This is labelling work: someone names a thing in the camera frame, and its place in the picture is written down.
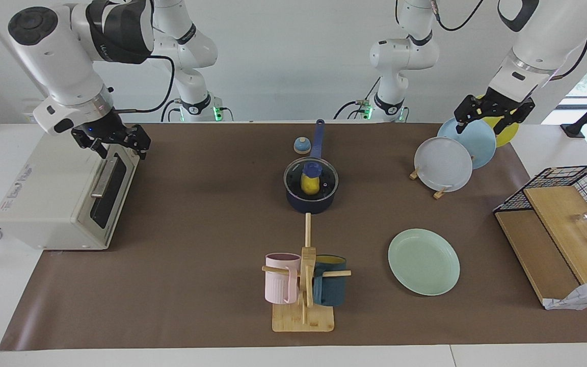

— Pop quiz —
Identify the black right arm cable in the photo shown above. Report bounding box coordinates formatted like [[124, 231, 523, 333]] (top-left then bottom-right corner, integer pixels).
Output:
[[114, 54, 178, 114]]

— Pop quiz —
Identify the white wall outlet box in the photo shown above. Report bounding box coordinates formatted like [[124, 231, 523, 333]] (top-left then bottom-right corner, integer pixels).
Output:
[[21, 98, 52, 124]]

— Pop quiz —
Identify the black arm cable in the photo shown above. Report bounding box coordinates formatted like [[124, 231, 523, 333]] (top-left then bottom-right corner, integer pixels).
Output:
[[429, 0, 587, 81], [114, 54, 178, 114]]

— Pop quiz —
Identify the black pot with blue handle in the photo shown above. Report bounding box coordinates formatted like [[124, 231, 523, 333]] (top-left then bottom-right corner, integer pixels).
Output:
[[283, 119, 340, 215]]

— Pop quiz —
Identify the pale green plate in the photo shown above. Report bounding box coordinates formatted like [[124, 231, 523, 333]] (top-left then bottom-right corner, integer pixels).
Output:
[[388, 228, 461, 296]]

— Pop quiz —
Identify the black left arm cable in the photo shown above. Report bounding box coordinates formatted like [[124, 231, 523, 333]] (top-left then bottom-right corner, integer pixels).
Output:
[[429, 0, 587, 81]]

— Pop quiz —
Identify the yellow lemon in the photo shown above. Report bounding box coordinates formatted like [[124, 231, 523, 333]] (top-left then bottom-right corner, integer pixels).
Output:
[[300, 173, 321, 196]]

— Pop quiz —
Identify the wooden plate rack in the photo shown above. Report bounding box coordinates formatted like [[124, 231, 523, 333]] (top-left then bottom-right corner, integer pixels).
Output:
[[409, 153, 449, 199]]

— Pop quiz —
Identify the wooden shelf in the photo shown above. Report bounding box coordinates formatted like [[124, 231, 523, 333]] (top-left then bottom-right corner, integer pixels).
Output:
[[495, 186, 587, 306]]

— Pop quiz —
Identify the wooden mug tree stand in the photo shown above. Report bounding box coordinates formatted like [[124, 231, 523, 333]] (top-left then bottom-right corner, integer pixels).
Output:
[[262, 213, 351, 333]]

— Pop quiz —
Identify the dark teal mug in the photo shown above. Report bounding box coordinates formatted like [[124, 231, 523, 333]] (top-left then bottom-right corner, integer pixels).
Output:
[[313, 255, 348, 307]]

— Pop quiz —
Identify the glass lid with blue knob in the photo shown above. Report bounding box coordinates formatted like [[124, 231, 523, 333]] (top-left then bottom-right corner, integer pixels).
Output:
[[283, 157, 339, 202]]

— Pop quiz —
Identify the light blue plate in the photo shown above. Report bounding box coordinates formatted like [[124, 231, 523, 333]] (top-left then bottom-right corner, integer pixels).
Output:
[[437, 115, 497, 170]]

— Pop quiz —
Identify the black wire basket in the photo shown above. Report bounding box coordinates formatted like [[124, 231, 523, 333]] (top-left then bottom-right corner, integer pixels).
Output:
[[493, 164, 587, 234]]

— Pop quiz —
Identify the brown table mat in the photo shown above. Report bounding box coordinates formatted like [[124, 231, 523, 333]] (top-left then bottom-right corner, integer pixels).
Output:
[[0, 122, 587, 352]]

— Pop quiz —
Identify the yellow plate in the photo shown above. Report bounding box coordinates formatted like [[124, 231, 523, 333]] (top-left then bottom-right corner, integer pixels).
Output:
[[472, 94, 520, 148]]

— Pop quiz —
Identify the pink ribbed mug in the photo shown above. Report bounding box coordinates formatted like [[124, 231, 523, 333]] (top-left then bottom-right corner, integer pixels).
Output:
[[265, 253, 302, 305]]

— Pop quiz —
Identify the white toaster oven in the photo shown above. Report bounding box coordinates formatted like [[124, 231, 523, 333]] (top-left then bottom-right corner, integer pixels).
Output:
[[0, 117, 141, 251]]

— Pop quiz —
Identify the grey plate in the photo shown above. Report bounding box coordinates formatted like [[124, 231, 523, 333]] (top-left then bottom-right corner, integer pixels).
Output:
[[414, 137, 473, 193]]

